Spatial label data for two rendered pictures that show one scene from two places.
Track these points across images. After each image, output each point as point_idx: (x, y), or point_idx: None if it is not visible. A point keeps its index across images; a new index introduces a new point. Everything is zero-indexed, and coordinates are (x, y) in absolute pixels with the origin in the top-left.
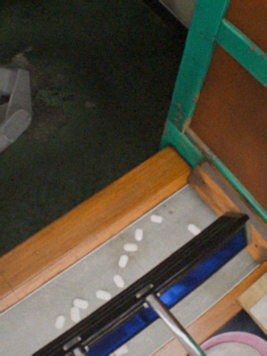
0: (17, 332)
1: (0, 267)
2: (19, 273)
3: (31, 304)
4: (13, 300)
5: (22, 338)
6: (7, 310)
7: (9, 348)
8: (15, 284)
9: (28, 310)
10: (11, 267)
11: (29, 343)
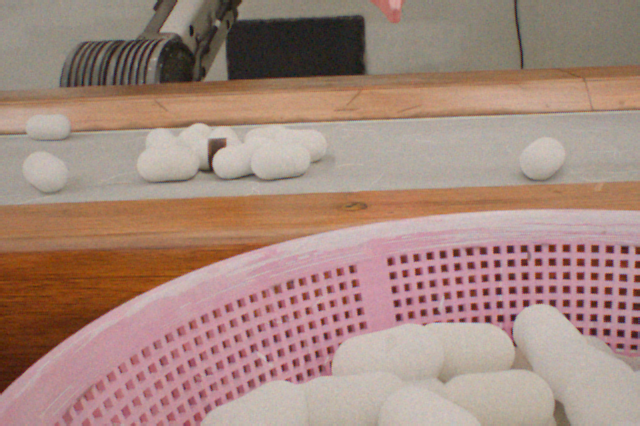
0: (550, 130)
1: (566, 69)
2: (618, 73)
3: (627, 118)
4: (574, 103)
5: (562, 135)
6: (543, 114)
7: (502, 137)
8: (598, 76)
9: (611, 120)
10: (599, 70)
11: (582, 140)
